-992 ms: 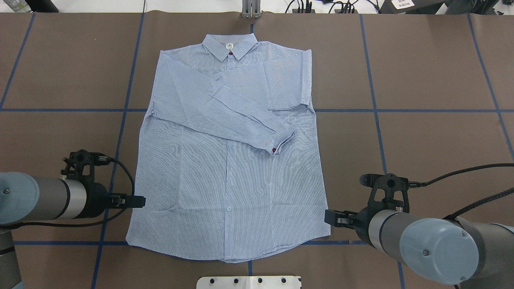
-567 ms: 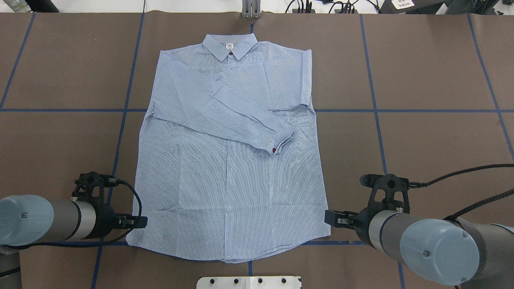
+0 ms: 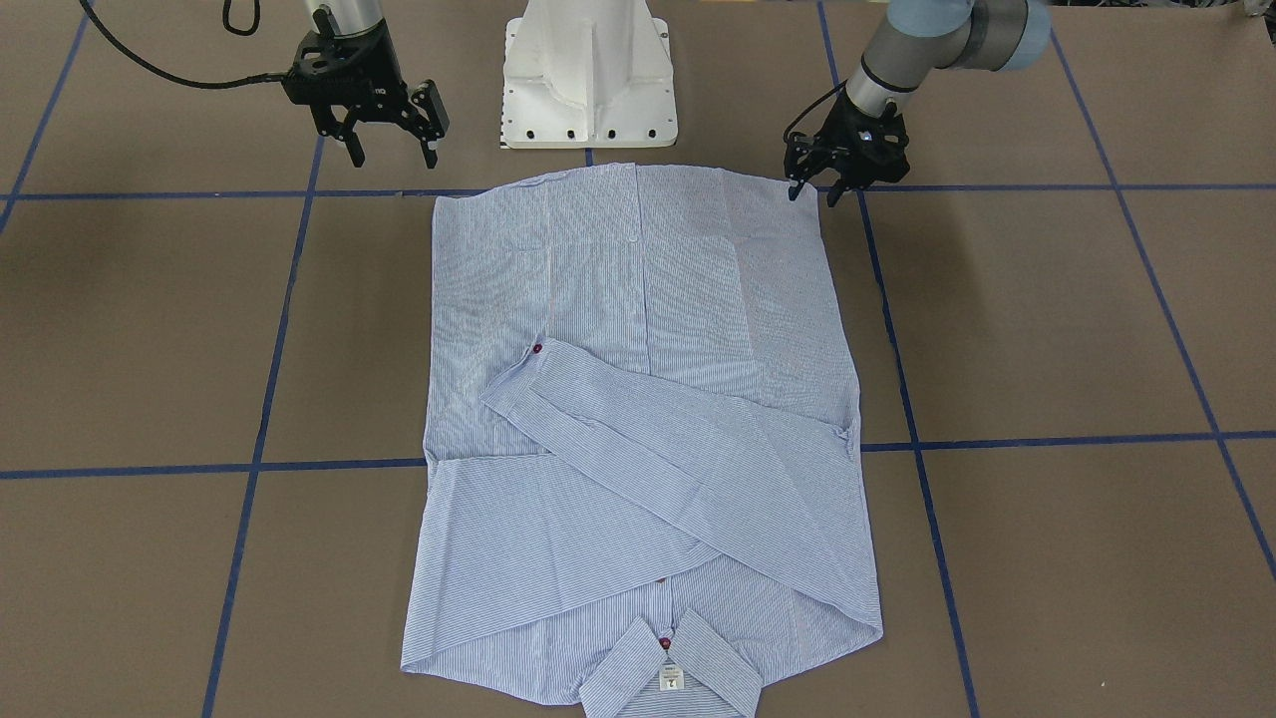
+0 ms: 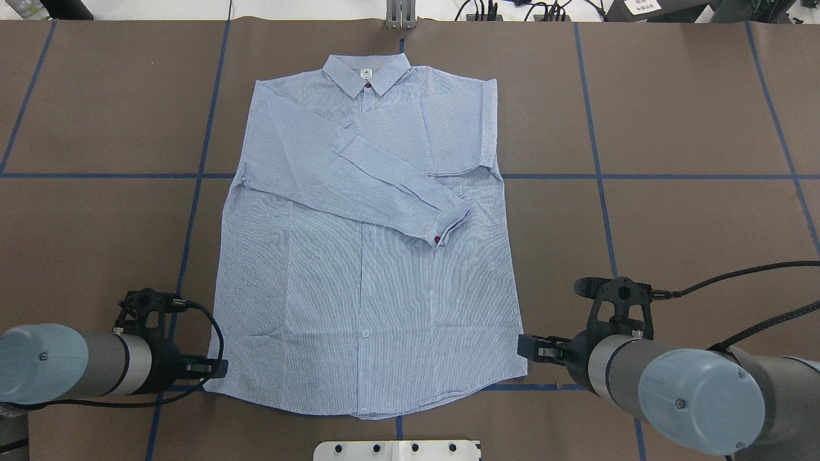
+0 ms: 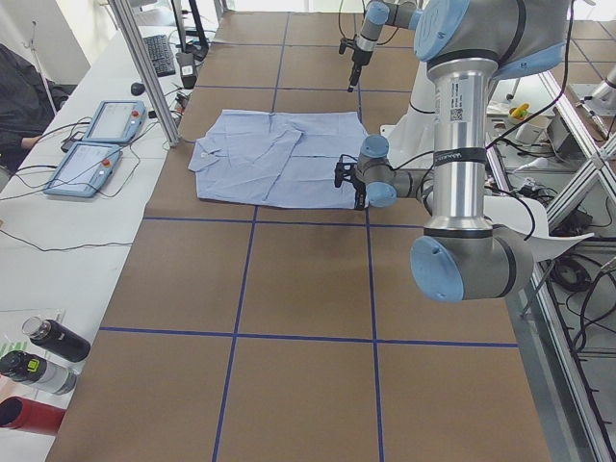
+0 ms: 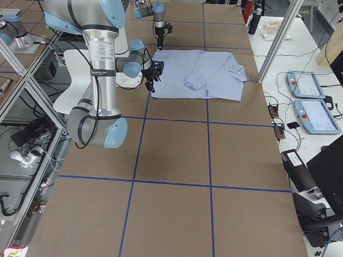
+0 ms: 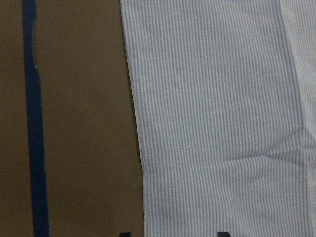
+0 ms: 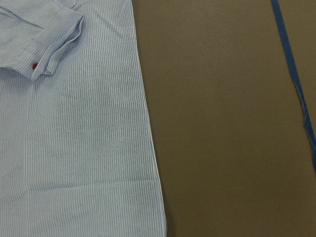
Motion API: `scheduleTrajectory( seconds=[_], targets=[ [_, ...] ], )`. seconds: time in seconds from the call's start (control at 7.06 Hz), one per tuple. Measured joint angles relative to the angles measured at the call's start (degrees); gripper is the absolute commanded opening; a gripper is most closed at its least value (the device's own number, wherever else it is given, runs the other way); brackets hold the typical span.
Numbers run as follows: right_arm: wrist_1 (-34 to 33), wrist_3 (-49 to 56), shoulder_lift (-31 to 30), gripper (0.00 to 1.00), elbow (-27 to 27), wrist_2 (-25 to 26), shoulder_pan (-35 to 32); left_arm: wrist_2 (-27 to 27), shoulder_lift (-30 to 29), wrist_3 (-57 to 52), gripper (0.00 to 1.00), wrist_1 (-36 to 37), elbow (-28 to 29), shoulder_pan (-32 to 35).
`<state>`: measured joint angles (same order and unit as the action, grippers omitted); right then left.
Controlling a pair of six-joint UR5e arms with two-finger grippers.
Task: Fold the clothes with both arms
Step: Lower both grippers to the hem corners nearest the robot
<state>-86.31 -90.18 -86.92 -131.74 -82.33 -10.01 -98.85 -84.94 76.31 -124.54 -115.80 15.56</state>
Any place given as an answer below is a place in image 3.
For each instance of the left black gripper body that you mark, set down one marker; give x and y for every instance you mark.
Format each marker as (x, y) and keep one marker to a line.
(843, 128)

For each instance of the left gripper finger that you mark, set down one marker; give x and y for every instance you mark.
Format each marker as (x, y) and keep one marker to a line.
(845, 182)
(799, 165)

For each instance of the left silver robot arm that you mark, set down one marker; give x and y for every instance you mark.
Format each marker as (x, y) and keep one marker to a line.
(917, 37)

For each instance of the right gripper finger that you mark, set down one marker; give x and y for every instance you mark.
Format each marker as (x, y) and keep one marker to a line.
(350, 140)
(429, 120)

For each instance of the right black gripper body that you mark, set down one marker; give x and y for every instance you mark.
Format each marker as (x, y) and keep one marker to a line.
(382, 98)

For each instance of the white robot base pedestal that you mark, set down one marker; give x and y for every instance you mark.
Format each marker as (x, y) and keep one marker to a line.
(588, 75)

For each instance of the blue white striped shirt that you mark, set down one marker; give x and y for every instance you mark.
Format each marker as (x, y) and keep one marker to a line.
(643, 441)

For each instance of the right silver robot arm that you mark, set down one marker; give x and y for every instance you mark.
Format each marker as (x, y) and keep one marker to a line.
(348, 18)

